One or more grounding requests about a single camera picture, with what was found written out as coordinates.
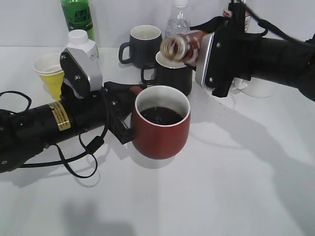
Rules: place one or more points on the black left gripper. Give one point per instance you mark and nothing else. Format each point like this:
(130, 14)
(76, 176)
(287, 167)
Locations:
(108, 107)

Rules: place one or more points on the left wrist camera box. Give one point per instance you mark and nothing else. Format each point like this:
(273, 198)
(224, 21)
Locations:
(81, 74)

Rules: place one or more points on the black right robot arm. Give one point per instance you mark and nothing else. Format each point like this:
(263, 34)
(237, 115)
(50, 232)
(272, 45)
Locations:
(282, 62)

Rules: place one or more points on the green soda bottle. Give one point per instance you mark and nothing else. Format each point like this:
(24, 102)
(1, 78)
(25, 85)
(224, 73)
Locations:
(78, 16)

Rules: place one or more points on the white paper cup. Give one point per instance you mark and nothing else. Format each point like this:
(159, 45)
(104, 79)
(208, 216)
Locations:
(256, 88)

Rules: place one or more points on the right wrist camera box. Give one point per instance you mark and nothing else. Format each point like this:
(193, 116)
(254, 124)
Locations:
(203, 61)

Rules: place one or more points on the dark grey ceramic mug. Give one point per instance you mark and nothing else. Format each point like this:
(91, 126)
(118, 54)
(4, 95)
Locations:
(144, 43)

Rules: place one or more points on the cola bottle red label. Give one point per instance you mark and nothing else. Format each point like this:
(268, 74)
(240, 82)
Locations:
(238, 16)

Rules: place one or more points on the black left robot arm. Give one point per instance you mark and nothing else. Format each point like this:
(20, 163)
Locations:
(26, 134)

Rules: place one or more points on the brown tea glass bottle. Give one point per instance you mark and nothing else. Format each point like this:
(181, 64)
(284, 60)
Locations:
(183, 47)

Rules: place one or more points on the white yogurt bottle purple label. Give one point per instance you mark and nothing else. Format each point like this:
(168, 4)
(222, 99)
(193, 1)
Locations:
(78, 39)

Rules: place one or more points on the yellow paper cup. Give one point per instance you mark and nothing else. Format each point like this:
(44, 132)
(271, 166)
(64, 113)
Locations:
(49, 69)

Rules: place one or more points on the red ceramic mug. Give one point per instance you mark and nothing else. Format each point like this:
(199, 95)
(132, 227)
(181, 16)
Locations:
(160, 120)

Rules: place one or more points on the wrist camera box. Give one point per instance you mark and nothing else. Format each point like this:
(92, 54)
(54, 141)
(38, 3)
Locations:
(203, 61)
(81, 74)

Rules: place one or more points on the clear water bottle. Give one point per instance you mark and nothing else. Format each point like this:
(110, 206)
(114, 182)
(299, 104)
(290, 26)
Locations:
(178, 21)

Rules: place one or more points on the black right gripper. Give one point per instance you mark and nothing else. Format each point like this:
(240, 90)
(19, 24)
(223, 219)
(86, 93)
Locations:
(228, 56)

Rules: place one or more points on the black ceramic mug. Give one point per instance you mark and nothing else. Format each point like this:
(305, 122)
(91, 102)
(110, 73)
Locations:
(169, 73)

